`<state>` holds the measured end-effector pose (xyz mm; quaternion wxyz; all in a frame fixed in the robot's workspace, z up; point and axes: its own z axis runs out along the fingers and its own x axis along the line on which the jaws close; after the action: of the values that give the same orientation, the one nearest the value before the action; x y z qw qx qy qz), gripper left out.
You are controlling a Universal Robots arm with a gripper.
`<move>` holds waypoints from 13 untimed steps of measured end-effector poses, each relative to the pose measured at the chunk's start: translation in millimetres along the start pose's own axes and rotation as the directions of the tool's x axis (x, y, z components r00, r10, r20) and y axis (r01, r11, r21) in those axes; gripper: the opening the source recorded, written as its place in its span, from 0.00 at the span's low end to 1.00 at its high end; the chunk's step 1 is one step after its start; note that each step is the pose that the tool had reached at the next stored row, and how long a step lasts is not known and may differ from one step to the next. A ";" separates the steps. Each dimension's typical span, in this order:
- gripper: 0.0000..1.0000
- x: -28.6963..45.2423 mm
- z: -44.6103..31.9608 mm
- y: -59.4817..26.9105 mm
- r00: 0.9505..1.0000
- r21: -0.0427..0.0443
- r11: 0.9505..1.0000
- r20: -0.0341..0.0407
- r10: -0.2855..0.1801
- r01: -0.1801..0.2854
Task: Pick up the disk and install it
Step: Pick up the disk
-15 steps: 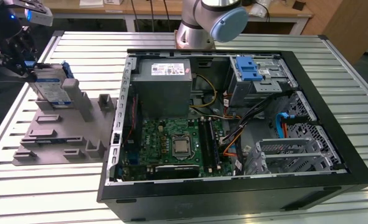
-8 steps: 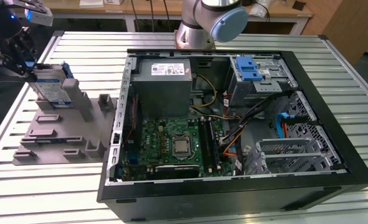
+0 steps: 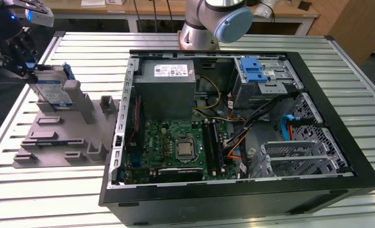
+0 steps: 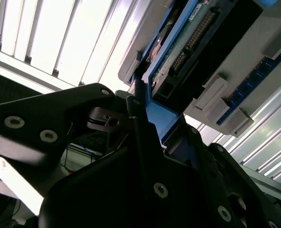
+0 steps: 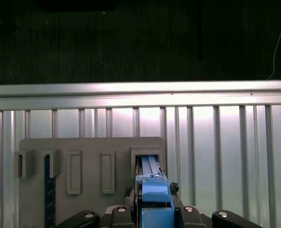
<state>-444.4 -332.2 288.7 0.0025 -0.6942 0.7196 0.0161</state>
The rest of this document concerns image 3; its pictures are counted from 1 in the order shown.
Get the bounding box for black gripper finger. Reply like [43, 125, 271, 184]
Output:
[2, 38, 30, 79]
[20, 27, 39, 84]

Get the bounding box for hard disk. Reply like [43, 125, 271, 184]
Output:
[26, 62, 78, 110]

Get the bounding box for metal disk bay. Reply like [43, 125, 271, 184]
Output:
[259, 140, 347, 178]

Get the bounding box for wooden desk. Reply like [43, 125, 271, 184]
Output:
[0, 0, 322, 36]

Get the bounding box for grey parts rack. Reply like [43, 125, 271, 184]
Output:
[12, 80, 122, 169]

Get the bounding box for grey power supply unit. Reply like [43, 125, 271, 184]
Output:
[132, 59, 196, 122]

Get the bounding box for green motherboard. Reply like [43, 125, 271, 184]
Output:
[120, 120, 240, 185]

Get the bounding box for CPU socket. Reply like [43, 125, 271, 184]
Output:
[172, 136, 198, 164]

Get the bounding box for silver CPU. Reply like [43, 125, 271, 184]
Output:
[176, 142, 195, 156]

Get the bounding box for black graphics card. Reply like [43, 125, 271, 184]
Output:
[148, 166, 204, 184]

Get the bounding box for blue drive latch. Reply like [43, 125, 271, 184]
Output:
[239, 57, 268, 83]

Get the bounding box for black RAM slot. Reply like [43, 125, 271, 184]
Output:
[210, 120, 226, 172]
[202, 120, 218, 176]

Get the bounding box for clear plastic bag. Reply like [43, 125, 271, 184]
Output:
[255, 0, 275, 19]

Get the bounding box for metal optical drive cage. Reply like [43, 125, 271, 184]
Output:
[231, 57, 304, 110]

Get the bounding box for black open PC case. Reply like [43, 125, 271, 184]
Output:
[98, 49, 375, 226]

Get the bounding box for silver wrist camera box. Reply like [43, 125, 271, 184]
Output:
[3, 0, 55, 27]

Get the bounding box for thin red twisted wire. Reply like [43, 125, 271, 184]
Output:
[132, 95, 143, 145]

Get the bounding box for yellow wire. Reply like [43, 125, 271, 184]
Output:
[194, 75, 222, 110]

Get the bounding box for black cable bundle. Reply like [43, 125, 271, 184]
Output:
[224, 91, 302, 148]

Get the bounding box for orange flat wire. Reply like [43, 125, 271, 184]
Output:
[227, 136, 248, 160]

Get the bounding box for blue flat wire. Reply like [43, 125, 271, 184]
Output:
[282, 114, 302, 143]

